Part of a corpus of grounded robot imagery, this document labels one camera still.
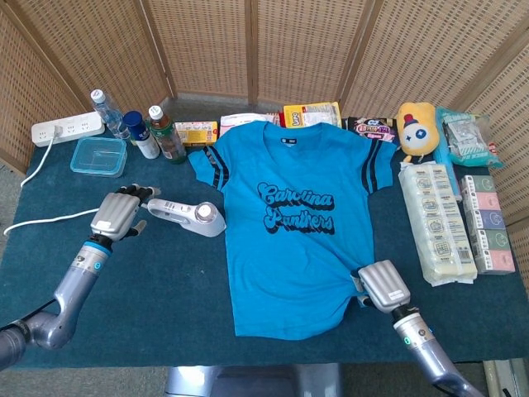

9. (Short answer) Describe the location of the green tea bottle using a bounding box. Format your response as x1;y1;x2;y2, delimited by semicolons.
147;105;188;165

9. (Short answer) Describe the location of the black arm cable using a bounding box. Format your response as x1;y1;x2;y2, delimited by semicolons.
0;298;61;332

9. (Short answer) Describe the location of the dark pink snack package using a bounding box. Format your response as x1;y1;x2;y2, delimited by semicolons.
345;115;400;146

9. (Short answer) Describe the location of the yellow snack bag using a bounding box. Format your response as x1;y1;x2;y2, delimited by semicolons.
282;101;343;129

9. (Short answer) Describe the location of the yellow snack box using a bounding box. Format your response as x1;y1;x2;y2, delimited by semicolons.
174;120;219;148

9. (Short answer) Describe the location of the white bottle blue cap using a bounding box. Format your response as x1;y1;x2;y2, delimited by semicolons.
122;110;161;160

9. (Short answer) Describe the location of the blue printed t-shirt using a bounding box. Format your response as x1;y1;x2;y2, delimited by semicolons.
188;121;398;342

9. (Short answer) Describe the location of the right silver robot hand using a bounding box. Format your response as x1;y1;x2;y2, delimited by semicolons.
350;259;412;313

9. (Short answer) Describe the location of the thin white cable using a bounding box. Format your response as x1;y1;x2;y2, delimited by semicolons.
2;123;100;237

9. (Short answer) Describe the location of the white folded cloth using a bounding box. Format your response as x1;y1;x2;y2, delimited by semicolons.
398;162;479;287

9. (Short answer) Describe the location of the dark teal table cloth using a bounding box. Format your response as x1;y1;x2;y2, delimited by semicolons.
0;132;529;370

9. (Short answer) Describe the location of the yellow plush toy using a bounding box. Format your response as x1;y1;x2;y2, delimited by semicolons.
395;102;438;164

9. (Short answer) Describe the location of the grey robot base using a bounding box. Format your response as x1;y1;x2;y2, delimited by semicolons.
164;362;344;397

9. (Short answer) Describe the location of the clear container blue lid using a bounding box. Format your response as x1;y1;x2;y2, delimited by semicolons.
69;136;128;178

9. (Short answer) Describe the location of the teal snack bag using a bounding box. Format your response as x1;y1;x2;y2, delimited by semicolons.
433;106;505;170

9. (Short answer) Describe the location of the white pink package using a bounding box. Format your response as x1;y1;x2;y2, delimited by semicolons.
218;112;282;138

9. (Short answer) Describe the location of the white handheld garment steamer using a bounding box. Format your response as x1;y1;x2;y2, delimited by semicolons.
140;197;227;238

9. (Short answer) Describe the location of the wicker folding screen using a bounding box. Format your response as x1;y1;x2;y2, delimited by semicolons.
0;0;529;293

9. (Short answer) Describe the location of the pastel tissue box pack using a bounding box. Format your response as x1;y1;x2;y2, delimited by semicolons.
458;174;517;276

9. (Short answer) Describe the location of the light blue tube package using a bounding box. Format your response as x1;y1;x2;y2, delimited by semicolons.
432;140;463;202

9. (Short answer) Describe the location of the white power strip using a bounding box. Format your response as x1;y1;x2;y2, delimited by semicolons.
31;111;106;148

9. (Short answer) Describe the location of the clear water bottle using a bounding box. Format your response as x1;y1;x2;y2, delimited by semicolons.
90;88;131;141

